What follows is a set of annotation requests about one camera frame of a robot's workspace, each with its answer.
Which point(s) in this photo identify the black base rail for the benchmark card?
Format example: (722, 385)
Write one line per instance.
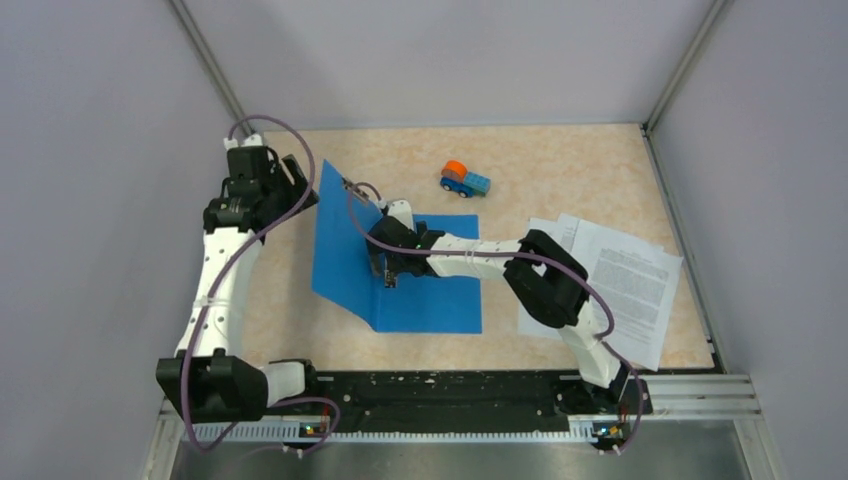
(473, 401)

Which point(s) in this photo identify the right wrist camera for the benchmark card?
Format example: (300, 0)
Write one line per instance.
(401, 210)

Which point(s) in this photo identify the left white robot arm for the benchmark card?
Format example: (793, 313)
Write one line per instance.
(206, 379)

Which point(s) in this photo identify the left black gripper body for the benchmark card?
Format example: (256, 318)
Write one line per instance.
(284, 194)

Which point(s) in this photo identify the toy truck orange blue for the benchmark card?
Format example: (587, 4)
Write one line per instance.
(457, 178)

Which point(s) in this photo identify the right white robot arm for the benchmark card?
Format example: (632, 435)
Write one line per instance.
(549, 283)

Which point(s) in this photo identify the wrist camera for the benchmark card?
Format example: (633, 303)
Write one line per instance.
(401, 210)
(254, 140)

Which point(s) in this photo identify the grey cable duct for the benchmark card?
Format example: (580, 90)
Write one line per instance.
(282, 431)

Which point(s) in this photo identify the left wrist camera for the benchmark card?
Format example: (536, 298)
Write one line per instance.
(254, 140)

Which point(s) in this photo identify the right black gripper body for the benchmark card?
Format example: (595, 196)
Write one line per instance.
(395, 263)

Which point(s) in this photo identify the top printed paper sheet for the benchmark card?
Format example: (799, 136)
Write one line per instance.
(638, 281)

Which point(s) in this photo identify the metal folder clip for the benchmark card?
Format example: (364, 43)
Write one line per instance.
(356, 191)

